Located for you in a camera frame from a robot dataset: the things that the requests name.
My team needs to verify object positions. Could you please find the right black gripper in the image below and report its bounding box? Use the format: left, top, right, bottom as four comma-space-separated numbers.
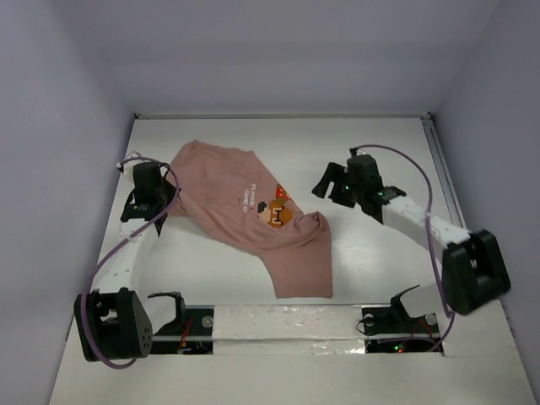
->
313, 162, 364, 208

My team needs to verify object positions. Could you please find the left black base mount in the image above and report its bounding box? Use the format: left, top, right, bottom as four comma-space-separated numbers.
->
143, 292, 214, 355

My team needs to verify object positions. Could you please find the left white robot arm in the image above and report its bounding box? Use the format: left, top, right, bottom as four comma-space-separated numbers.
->
73, 155, 187, 370

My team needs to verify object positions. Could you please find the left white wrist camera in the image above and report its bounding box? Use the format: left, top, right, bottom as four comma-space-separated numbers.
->
116, 150, 148, 176

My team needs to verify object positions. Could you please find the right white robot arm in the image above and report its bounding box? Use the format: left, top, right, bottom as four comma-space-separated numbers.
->
311, 154, 511, 316

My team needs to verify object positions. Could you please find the pink printed t shirt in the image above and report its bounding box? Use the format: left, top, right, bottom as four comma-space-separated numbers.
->
168, 141, 333, 299

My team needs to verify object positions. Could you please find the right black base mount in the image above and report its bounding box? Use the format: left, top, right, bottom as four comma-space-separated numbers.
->
355, 286, 443, 354

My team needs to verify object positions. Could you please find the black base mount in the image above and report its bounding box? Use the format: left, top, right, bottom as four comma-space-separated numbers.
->
143, 292, 214, 355
355, 286, 443, 354

